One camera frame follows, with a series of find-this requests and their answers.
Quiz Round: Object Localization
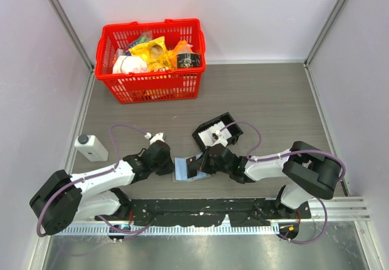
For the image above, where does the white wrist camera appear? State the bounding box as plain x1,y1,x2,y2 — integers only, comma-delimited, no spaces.
144,132,165,145
212,130,228,147

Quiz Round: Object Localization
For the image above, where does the yellow snack bag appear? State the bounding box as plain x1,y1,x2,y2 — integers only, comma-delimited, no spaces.
129,36,173,72

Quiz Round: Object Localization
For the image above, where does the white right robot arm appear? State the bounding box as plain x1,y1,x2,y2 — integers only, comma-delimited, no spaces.
186,141,346,218

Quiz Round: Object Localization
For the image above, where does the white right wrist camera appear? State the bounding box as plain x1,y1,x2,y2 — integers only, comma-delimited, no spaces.
212,130,228,147

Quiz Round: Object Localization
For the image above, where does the white device with grey button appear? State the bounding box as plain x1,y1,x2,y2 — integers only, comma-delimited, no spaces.
74,134,109,162

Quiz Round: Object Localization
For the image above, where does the orange snack packet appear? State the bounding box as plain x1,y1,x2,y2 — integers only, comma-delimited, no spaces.
168,40,193,69

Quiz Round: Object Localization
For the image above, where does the red plastic shopping basket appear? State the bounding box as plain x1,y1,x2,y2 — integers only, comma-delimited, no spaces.
94,18,206,104

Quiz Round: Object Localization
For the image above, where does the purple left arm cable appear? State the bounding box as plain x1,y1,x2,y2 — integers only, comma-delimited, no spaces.
36,125,151,237

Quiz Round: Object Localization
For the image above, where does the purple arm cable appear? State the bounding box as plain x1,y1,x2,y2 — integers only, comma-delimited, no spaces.
218,120,347,182
36,125,151,237

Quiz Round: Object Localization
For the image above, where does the white slotted cable duct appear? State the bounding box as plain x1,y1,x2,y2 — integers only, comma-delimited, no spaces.
57,223,279,237

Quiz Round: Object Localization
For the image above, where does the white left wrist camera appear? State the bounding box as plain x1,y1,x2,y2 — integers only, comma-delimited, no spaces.
144,132,165,145

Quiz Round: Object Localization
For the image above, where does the black card box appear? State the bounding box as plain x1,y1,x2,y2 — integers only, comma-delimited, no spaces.
192,112,243,151

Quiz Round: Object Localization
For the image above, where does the green blue snack packet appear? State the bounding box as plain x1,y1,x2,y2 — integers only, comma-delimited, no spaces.
123,31,153,56

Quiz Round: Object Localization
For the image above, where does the black labelled bottle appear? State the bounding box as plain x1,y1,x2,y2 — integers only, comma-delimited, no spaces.
176,52,202,69

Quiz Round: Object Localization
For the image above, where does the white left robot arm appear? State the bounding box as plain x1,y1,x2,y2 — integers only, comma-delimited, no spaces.
29,140,174,237

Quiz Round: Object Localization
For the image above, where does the black VIP credit card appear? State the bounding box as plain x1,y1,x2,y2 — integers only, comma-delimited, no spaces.
186,156,198,179

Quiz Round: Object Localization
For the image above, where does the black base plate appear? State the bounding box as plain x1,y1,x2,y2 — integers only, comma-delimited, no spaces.
94,197,312,227

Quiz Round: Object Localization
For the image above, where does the stack of white cards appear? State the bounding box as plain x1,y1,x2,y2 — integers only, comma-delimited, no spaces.
199,122,232,147

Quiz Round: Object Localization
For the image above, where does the grey leather card holder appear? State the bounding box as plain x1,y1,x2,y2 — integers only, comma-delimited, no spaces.
174,157,211,182

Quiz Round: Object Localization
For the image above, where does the white crumpled plastic bag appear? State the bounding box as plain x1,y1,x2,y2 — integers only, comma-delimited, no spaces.
112,55,149,74

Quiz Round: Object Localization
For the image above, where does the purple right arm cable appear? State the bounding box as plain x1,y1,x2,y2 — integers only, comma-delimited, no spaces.
218,120,347,182

